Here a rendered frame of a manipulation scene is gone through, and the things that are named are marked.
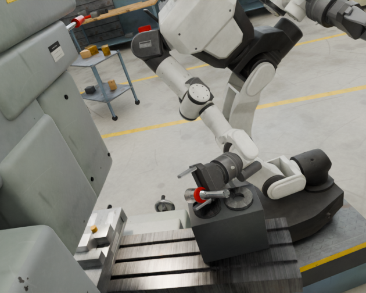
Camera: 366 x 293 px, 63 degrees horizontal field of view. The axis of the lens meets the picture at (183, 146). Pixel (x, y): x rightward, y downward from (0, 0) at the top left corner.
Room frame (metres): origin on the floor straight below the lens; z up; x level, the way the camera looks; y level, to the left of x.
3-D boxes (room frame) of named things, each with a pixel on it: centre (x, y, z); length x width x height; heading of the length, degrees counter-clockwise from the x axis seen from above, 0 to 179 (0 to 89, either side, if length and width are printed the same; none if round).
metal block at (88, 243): (0.75, 0.43, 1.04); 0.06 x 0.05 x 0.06; 76
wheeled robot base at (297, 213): (1.16, -0.40, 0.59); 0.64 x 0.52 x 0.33; 94
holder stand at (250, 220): (0.66, -0.07, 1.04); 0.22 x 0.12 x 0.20; 85
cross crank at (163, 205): (1.21, 0.21, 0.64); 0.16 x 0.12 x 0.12; 166
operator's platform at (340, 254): (1.15, -0.40, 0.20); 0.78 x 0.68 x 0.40; 94
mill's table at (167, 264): (0.73, 0.36, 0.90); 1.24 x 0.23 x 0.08; 76
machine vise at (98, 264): (0.78, 0.42, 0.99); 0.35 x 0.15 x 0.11; 166
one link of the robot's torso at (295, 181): (1.16, -0.43, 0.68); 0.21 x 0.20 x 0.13; 94
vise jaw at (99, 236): (0.80, 0.42, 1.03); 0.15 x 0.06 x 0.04; 76
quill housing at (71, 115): (0.72, 0.33, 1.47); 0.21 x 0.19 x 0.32; 76
